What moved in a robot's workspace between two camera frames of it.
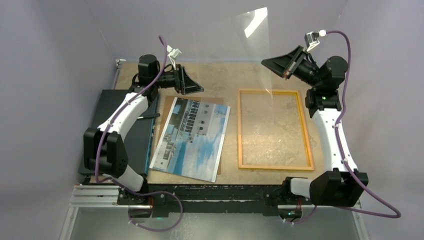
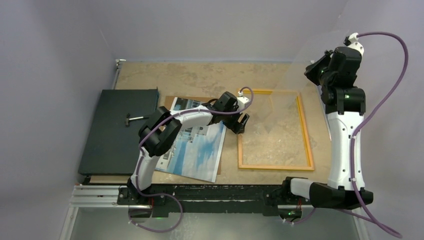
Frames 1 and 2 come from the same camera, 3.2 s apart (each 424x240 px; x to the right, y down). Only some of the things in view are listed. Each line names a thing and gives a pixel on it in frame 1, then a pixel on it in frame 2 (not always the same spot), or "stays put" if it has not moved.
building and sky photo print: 191,142 stays put
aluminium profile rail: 107,196 stays put
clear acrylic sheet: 229,54 → 296,99
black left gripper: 183,84 → 236,127
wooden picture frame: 266,167 stays put
